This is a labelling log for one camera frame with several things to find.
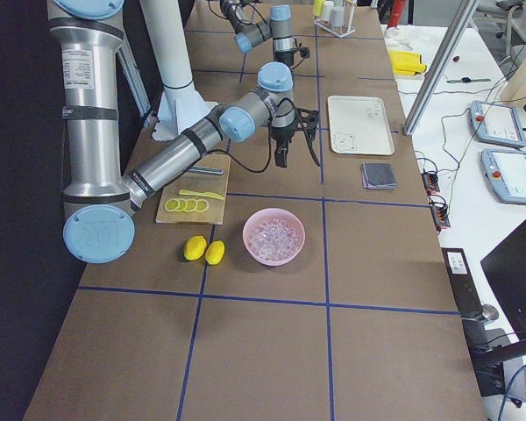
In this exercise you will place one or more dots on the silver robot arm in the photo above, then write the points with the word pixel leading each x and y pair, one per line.
pixel 100 199
pixel 278 28

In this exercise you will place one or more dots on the metal muddler black tip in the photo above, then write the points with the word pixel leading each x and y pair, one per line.
pixel 206 171

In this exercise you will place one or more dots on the upper yellow lemon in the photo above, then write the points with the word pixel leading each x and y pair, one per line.
pixel 195 247

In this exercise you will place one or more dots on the black bracket with label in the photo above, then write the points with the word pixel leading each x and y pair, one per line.
pixel 463 288

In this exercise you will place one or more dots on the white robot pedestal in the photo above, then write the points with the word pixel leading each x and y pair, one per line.
pixel 181 105

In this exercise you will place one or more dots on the upper teach pendant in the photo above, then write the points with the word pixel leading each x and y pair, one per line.
pixel 497 124

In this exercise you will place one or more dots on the lower orange connector board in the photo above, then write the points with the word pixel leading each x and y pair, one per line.
pixel 439 209

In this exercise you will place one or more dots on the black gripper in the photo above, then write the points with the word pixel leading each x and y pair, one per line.
pixel 281 134
pixel 284 57

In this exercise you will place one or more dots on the black laptop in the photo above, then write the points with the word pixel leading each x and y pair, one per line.
pixel 505 270

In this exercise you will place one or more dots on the wooden cutting board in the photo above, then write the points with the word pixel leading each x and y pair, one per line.
pixel 200 210

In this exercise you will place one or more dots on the yellow plastic knife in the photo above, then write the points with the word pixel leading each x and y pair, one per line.
pixel 208 194

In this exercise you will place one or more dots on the rack with cups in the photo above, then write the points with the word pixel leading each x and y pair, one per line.
pixel 335 17

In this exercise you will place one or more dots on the upper orange connector board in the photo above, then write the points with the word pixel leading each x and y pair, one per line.
pixel 430 182

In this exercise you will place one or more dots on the aluminium frame post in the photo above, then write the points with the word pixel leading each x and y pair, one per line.
pixel 442 58

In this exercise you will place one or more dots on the black smartwatch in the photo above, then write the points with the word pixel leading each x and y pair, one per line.
pixel 468 80

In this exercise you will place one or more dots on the yellow folded bag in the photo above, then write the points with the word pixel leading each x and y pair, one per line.
pixel 406 62

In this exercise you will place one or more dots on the cream bear serving tray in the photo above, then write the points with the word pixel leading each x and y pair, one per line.
pixel 359 126

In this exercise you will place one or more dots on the lemon slice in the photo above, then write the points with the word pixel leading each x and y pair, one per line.
pixel 172 204
pixel 182 205

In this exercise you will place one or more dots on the teach pendant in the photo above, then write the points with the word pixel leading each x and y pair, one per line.
pixel 506 174
pixel 497 124

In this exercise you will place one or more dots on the lower yellow lemon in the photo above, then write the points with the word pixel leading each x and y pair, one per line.
pixel 215 252

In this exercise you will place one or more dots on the pile of clear ice cubes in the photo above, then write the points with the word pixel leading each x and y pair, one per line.
pixel 274 240

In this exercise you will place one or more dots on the yellow lemon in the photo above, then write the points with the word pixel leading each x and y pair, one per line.
pixel 195 247
pixel 215 252

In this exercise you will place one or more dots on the pink bowl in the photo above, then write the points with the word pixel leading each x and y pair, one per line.
pixel 267 214

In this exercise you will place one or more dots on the black camera mount wrist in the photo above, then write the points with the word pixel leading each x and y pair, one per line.
pixel 308 121

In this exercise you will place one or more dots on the orange connector board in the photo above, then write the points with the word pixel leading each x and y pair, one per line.
pixel 439 209
pixel 430 182

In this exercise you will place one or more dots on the grey folded cloth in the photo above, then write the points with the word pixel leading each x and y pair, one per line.
pixel 377 175

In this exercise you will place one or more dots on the lower teach pendant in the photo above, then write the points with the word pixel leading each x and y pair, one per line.
pixel 506 174

